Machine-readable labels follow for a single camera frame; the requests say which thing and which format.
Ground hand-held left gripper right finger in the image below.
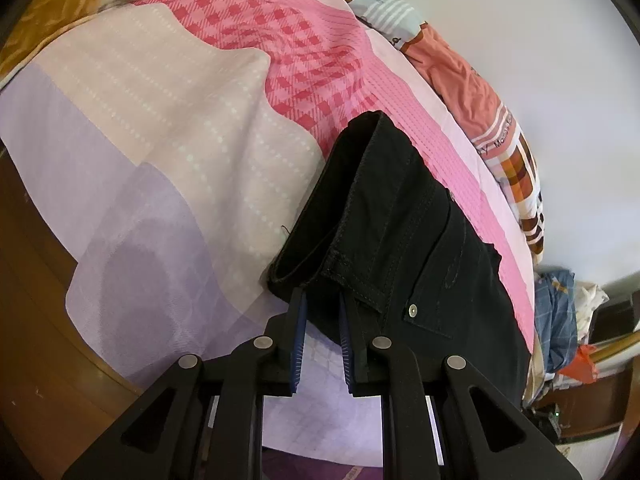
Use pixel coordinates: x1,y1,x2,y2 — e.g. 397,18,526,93
339,291,582,480

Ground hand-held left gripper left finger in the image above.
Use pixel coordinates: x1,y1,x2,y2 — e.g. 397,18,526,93
62,286,307,480

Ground black pants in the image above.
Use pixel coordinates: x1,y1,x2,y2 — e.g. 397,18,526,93
267,111,532,402

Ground beige blanket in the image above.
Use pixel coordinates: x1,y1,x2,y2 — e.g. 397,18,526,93
522,332,549,402

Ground blue checked cloth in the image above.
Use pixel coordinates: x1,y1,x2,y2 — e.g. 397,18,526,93
532,269,577,377

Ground pink and lilac bedsheet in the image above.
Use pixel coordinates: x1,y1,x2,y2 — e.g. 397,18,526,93
0,0,540,461

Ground orange plastic bag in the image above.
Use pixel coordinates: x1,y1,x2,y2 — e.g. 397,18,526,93
557,342,602,387

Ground dark wooden cabinet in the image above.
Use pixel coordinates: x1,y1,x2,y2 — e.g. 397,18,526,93
525,370,632,442

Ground white cloth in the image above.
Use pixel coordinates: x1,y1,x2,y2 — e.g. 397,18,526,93
572,280,612,347

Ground golden pole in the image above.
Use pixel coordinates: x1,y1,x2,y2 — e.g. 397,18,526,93
590,330,640,364

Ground orange plaid quilt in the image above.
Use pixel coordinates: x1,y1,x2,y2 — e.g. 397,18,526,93
402,22,547,267

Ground light blue striped pillow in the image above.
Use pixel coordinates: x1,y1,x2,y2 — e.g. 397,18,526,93
347,0,429,52

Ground wooden bed frame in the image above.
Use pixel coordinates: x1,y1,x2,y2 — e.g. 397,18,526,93
0,140,147,461

